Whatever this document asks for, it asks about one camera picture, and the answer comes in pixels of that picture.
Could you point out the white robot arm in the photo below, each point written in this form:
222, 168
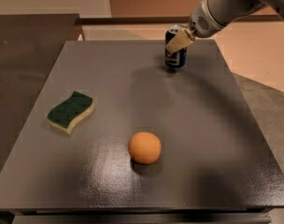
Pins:
227, 11

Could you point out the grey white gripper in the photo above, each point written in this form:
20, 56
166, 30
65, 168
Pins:
202, 23

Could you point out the green and yellow sponge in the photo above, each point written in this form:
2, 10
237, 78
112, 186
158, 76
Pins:
66, 115

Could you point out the orange fruit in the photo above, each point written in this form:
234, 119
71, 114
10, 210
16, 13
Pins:
144, 148

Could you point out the dark blue pepsi can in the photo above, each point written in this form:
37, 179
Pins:
177, 59

